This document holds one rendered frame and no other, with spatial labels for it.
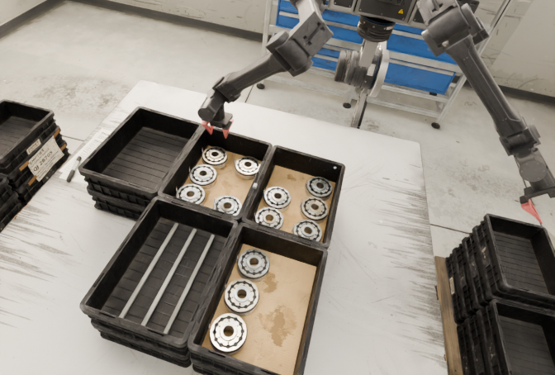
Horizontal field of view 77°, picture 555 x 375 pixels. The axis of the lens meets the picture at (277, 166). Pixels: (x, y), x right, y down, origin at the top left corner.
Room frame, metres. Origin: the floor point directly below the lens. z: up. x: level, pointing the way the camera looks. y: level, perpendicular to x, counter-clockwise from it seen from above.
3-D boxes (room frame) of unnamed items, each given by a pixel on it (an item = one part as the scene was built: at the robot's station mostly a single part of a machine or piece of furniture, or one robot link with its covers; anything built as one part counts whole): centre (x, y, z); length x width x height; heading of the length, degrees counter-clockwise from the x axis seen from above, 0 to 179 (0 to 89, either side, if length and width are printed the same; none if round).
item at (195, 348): (0.43, -0.03, 0.92); 0.40 x 0.30 x 0.02; 172
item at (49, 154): (1.19, 1.24, 0.41); 0.31 x 0.02 x 0.16; 175
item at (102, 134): (1.02, 0.78, 0.70); 0.33 x 0.23 x 0.01; 176
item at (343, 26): (2.79, -0.14, 0.60); 0.72 x 0.03 x 0.56; 86
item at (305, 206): (0.82, -0.16, 0.86); 0.10 x 0.10 x 0.01
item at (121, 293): (0.48, 0.27, 0.87); 0.40 x 0.30 x 0.11; 172
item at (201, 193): (0.77, 0.29, 0.86); 0.10 x 0.10 x 0.01
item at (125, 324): (0.48, 0.27, 0.92); 0.40 x 0.30 x 0.02; 172
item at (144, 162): (0.92, 0.50, 0.87); 0.40 x 0.30 x 0.11; 172
